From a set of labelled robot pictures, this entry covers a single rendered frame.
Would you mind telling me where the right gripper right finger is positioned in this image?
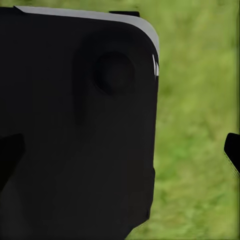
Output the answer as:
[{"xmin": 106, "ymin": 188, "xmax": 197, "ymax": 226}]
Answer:
[{"xmin": 224, "ymin": 132, "xmax": 240, "ymax": 173}]

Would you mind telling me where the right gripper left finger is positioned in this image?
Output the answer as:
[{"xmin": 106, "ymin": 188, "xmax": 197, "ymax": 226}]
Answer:
[{"xmin": 0, "ymin": 133, "xmax": 26, "ymax": 193}]

